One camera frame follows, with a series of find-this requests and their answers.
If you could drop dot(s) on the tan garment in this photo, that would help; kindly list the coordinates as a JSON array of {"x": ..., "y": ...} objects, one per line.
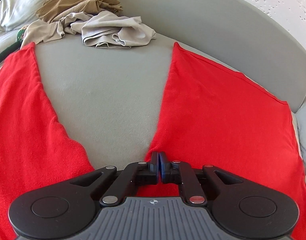
[{"x": 68, "y": 2}]

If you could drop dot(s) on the light grey garment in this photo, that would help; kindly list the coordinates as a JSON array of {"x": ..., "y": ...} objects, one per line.
[{"x": 118, "y": 30}]

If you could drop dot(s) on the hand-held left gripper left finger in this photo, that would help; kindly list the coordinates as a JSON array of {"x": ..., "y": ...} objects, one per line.
[{"x": 155, "y": 162}]

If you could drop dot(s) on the grey sofa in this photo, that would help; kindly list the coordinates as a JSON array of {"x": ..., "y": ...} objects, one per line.
[{"x": 105, "y": 92}]

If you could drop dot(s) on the green fabric strip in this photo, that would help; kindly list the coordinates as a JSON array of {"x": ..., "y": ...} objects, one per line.
[{"x": 20, "y": 33}]

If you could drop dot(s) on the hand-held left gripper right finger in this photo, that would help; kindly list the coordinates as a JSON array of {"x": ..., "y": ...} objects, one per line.
[{"x": 163, "y": 163}]

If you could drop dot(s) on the red shorts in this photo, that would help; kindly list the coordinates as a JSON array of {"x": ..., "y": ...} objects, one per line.
[{"x": 217, "y": 105}]

